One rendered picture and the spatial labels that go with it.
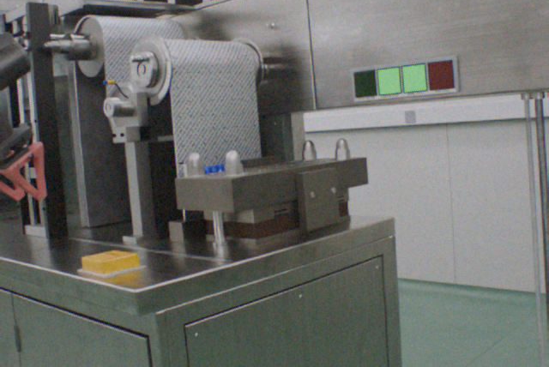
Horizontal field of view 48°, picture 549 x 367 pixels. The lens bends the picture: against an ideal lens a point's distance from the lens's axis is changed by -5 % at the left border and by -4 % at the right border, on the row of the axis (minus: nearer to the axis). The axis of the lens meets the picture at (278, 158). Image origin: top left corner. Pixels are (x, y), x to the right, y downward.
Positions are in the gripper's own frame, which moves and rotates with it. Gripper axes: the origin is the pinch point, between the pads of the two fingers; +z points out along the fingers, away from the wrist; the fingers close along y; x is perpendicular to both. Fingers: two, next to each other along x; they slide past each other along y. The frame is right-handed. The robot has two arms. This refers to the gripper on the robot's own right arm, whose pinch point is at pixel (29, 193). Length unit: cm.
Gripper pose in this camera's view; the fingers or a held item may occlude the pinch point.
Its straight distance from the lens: 95.6
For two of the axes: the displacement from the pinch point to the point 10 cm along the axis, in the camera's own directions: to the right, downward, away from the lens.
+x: -4.7, 5.7, -6.7
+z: 3.6, 8.2, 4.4
